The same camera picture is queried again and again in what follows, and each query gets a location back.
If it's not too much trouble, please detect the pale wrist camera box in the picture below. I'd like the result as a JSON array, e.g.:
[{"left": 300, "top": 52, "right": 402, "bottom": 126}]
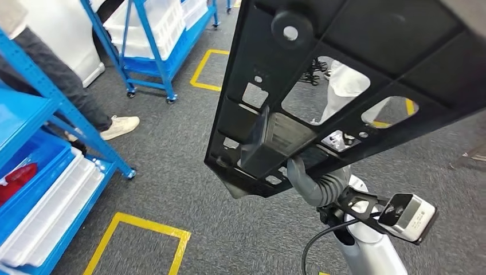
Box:
[{"left": 378, "top": 192, "right": 439, "bottom": 246}]

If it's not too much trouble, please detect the black camera bracket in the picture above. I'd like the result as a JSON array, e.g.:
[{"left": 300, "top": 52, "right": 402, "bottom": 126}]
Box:
[{"left": 317, "top": 186, "right": 392, "bottom": 236}]

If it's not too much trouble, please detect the white plastic tray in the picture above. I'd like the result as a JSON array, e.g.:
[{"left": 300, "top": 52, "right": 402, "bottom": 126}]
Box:
[
  {"left": 15, "top": 161, "right": 106, "bottom": 269},
  {"left": 0, "top": 147, "right": 85, "bottom": 266}
]

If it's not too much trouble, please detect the red plastic item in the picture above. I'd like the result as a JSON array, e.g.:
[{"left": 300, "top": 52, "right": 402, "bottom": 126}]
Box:
[{"left": 0, "top": 163, "right": 39, "bottom": 206}]

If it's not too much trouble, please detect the black camera cable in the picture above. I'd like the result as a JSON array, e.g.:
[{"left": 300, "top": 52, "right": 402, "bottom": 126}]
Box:
[{"left": 301, "top": 218, "right": 381, "bottom": 275}]

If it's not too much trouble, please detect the blue plastic bin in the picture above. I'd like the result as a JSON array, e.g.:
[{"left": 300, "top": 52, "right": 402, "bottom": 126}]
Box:
[{"left": 0, "top": 131, "right": 76, "bottom": 243}]

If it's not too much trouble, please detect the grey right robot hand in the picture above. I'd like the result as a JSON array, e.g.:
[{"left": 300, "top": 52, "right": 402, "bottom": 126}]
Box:
[{"left": 287, "top": 157, "right": 324, "bottom": 208}]

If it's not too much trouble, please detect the black plastic panel part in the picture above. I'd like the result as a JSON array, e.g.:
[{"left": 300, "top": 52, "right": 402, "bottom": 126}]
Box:
[{"left": 203, "top": 0, "right": 486, "bottom": 200}]

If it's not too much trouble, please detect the black chair base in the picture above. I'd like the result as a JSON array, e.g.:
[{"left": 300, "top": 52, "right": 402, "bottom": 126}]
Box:
[{"left": 297, "top": 57, "right": 330, "bottom": 87}]

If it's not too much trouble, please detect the blue metal shelf rack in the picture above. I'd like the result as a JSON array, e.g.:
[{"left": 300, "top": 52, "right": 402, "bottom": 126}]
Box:
[
  {"left": 0, "top": 28, "right": 136, "bottom": 275},
  {"left": 80, "top": 0, "right": 222, "bottom": 104}
]

